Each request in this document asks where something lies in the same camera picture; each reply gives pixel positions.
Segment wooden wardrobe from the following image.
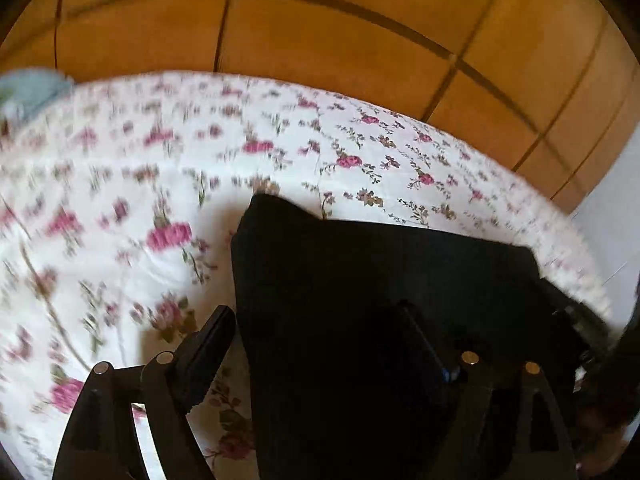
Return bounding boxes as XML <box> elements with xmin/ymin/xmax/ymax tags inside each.
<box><xmin>0</xmin><ymin>0</ymin><xmax>640</xmax><ymax>215</ymax></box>

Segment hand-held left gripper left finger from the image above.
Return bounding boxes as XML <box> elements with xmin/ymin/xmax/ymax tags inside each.
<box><xmin>52</xmin><ymin>304</ymin><xmax>237</xmax><ymax>480</ymax></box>

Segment light blue floral quilt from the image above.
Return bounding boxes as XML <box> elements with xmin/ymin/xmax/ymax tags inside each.
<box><xmin>0</xmin><ymin>67</ymin><xmax>75</xmax><ymax>122</ymax></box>

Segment black pants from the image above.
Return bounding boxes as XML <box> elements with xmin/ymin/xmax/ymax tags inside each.
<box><xmin>230</xmin><ymin>192</ymin><xmax>547</xmax><ymax>480</ymax></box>

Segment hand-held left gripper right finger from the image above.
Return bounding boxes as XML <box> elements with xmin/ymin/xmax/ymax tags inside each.
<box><xmin>395</xmin><ymin>300</ymin><xmax>577</xmax><ymax>480</ymax></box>

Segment floral bed sheet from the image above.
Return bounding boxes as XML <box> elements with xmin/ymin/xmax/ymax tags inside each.
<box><xmin>0</xmin><ymin>72</ymin><xmax>615</xmax><ymax>480</ymax></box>

